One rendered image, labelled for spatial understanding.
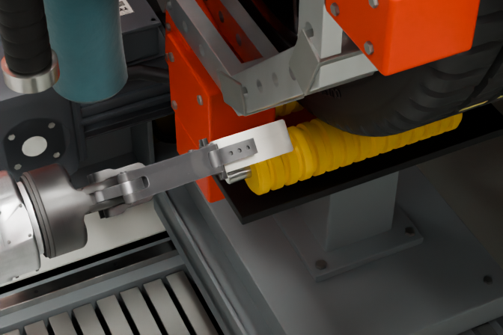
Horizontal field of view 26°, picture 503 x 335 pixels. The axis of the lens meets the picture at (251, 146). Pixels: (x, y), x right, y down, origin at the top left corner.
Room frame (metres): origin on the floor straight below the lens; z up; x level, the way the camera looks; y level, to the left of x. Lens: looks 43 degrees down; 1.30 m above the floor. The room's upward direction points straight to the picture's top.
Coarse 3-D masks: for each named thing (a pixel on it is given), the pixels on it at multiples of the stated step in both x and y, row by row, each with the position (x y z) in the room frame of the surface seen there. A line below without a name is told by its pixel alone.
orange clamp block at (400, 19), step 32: (352, 0) 0.63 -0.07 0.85; (384, 0) 0.59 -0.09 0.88; (416, 0) 0.59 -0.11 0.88; (448, 0) 0.60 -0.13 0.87; (352, 32) 0.62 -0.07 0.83; (384, 32) 0.59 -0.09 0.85; (416, 32) 0.59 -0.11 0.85; (448, 32) 0.60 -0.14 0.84; (384, 64) 0.59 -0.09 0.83; (416, 64) 0.59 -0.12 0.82
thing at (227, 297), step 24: (168, 192) 1.13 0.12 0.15; (168, 216) 1.08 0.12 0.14; (192, 216) 1.08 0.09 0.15; (192, 240) 1.01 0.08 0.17; (216, 240) 1.03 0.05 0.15; (192, 264) 1.00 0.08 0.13; (216, 264) 0.99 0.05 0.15; (216, 288) 0.93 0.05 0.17; (240, 288) 0.94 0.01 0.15; (216, 312) 0.93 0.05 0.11; (240, 312) 0.90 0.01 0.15
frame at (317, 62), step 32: (160, 0) 0.99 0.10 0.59; (192, 0) 0.95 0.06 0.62; (224, 0) 0.95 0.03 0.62; (320, 0) 0.67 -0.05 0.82; (192, 32) 0.91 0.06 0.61; (224, 32) 0.94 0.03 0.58; (256, 32) 0.89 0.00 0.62; (320, 32) 0.67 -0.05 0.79; (224, 64) 0.84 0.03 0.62; (256, 64) 0.77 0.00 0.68; (288, 64) 0.71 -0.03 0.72; (320, 64) 0.66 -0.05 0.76; (352, 64) 0.68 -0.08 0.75; (224, 96) 0.83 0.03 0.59; (256, 96) 0.77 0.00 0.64; (288, 96) 0.71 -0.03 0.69
